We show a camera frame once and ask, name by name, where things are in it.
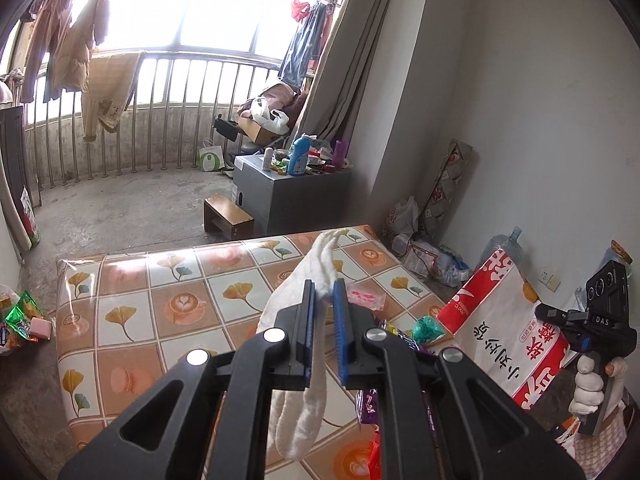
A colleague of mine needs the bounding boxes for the metal balcony railing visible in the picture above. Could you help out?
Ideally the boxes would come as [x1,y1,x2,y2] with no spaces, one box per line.
[0,50,286,188]

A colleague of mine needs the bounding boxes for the purple wrapper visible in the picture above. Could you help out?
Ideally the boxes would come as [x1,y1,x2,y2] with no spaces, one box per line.
[354,385,443,466]

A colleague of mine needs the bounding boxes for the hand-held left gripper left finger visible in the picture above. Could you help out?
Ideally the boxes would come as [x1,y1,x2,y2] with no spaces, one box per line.
[57,279,317,480]

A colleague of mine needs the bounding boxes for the grey cabinet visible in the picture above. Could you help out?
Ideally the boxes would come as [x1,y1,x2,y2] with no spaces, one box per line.
[234,154,353,236]

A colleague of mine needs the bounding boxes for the person's right hand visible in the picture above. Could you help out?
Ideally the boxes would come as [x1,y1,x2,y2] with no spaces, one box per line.
[571,352,628,417]

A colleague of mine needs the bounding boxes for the hanging blue jeans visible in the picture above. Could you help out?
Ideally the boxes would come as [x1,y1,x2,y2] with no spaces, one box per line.
[277,2,326,88]

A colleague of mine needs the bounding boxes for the dark wooden panel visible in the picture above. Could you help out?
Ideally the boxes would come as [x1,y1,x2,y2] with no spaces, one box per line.
[0,105,28,216]

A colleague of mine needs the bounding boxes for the cardboard box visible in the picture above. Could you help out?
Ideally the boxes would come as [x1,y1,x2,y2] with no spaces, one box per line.
[237,115,288,143]

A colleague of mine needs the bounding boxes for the blue detergent bottle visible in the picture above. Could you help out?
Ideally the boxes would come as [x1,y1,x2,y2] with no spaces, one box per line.
[287,133,312,177]

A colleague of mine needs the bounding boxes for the beige puffer jacket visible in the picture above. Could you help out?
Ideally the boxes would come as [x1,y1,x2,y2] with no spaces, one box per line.
[52,0,113,93]

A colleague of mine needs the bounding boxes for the clear water jug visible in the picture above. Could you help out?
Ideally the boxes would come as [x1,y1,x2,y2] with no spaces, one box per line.
[480,226,526,281]

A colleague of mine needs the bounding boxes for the white paper bag green logo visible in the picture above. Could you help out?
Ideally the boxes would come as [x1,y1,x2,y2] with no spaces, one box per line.
[199,137,227,172]

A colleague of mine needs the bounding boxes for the pink wrapper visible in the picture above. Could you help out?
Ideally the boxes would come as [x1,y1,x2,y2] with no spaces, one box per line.
[347,287,385,311]

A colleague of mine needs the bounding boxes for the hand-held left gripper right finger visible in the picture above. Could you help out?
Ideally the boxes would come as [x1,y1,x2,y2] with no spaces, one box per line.
[332,279,586,480]

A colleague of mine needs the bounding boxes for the beige pants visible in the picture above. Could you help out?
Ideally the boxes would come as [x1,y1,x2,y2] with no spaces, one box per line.
[80,51,146,143]

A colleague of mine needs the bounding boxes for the red white printed sack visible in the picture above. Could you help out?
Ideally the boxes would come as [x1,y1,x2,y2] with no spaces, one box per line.
[437,249,571,411]

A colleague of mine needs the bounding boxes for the dark striped wrapper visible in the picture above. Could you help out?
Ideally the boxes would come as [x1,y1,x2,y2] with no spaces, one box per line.
[379,320,422,354]

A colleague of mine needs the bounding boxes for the green snack packet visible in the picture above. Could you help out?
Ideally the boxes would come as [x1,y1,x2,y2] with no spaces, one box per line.
[0,285,56,356]

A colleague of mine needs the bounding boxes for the white cloth towel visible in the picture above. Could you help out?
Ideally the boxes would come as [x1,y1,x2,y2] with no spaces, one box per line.
[257,229,353,461]

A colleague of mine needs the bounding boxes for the green plastic bag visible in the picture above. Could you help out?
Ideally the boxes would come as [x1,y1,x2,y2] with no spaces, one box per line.
[411,316,446,345]

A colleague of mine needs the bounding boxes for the pile of plastic packaging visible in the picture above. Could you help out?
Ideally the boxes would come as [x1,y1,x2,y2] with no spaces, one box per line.
[395,237,471,288]

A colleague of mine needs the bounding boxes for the wooden stool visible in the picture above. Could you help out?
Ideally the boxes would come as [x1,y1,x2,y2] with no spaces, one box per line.
[203,195,255,240]

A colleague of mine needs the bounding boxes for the beige curtain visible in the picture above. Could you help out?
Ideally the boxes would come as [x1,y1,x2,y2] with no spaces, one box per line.
[300,0,401,146]

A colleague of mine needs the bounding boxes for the white plastic bag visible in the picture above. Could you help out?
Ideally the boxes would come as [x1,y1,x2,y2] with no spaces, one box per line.
[382,196,420,241]
[250,96,291,133]

